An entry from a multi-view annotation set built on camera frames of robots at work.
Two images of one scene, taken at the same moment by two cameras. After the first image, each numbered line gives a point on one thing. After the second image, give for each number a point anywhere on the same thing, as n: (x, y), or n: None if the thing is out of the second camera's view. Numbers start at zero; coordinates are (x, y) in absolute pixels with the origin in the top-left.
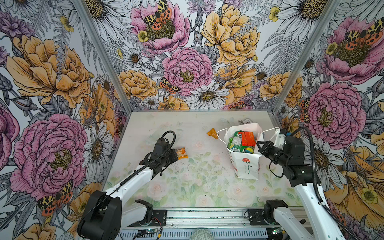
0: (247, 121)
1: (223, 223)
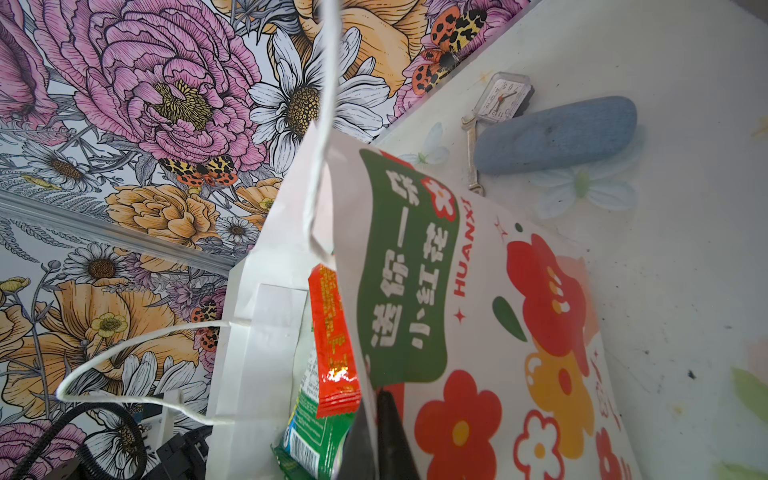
0: (505, 96)
1: None
